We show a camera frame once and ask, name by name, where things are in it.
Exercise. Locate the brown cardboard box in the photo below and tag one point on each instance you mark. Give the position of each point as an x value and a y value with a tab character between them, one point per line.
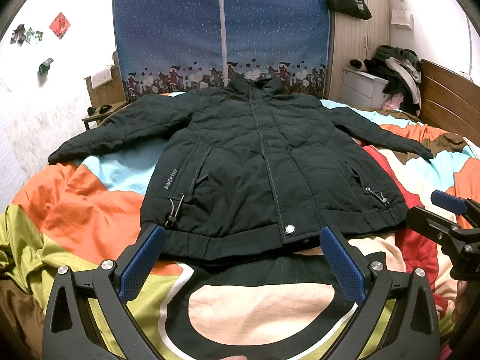
108	93

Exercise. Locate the wooden headboard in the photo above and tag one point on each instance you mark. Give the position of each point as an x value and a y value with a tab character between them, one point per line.
449	101

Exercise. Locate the red paper wall decoration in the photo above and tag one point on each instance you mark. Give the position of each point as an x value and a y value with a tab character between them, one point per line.
59	25

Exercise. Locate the white drawer cabinet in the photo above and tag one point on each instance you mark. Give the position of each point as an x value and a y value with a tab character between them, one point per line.
361	89

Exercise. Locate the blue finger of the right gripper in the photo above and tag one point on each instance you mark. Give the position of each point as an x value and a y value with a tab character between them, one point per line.
448	202

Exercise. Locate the colourful patchwork bed cover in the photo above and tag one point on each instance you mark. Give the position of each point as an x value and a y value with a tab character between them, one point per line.
64	231

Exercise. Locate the black padded winter jacket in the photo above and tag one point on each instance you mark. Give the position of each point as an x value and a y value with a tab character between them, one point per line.
248	169

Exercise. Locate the wooden side table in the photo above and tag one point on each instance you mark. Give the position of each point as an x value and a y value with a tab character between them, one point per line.
98	115

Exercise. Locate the white paper bag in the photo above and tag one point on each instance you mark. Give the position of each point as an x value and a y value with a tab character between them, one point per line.
402	18

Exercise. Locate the green wall hook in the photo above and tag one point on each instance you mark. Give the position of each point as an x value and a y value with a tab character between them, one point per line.
44	67

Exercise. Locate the pile of clothes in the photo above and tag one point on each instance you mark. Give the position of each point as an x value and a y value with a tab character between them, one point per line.
403	71

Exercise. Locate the green black wall stickers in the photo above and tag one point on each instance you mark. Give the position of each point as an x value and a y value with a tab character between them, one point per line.
22	35

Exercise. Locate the person's right hand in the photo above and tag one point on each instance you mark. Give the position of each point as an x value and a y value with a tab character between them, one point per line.
461	302

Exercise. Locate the wooden wardrobe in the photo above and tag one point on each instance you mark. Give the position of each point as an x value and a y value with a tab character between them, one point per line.
353	38

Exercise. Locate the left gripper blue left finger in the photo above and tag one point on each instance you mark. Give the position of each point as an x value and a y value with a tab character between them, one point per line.
136	262

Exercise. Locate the blue fabric wardrobe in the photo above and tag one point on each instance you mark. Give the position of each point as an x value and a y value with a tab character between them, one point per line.
166	46

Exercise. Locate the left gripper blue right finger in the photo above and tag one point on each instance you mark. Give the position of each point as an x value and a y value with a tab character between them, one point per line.
341	258

